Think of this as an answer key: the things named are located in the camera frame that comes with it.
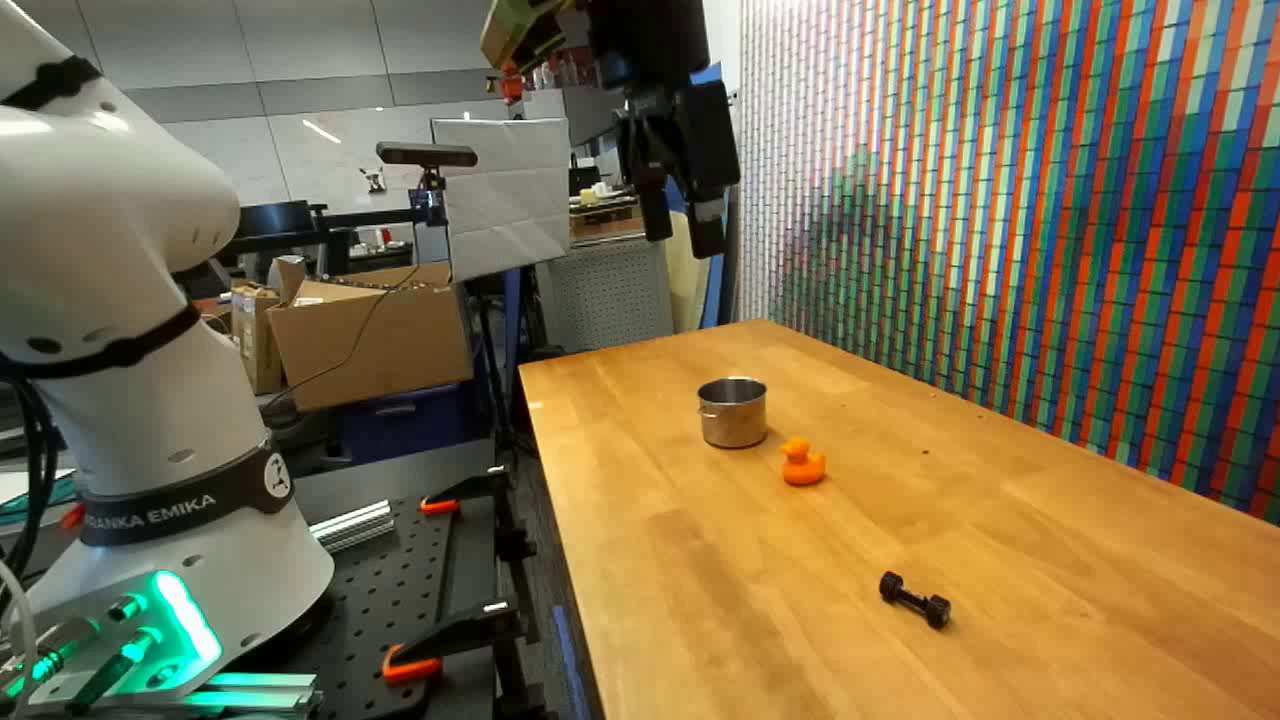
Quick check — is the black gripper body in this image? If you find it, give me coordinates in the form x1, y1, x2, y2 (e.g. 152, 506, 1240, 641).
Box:
613, 71, 744, 173

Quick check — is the orange rubber duck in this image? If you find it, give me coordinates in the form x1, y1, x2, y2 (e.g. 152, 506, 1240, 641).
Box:
774, 435, 831, 492

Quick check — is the small steel pot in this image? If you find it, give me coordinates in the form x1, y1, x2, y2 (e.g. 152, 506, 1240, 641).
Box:
690, 377, 774, 456

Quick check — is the white board panel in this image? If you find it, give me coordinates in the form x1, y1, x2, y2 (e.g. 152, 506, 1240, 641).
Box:
425, 109, 574, 285

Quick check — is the olive yellow box device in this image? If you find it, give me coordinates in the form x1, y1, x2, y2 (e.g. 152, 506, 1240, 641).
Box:
475, 0, 579, 79

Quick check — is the brown cardboard box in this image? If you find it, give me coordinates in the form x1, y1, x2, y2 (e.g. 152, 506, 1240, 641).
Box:
229, 259, 480, 414

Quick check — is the silver aluminium extrusion bar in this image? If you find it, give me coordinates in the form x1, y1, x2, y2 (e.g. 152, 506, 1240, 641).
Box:
303, 496, 399, 557

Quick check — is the small black dumbbell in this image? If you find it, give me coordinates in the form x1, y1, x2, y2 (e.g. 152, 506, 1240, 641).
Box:
874, 568, 955, 634

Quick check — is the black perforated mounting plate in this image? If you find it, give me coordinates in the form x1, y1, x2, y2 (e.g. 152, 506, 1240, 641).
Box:
233, 486, 540, 720

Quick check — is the black camera bar on stand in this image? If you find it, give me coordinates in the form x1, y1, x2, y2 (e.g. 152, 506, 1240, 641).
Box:
372, 141, 485, 173

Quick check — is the orange handled black clamp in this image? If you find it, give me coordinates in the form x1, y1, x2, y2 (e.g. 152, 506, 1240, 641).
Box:
377, 594, 522, 691
416, 460, 520, 523

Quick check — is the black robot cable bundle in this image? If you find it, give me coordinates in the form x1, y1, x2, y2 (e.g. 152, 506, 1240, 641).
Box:
0, 366, 65, 579

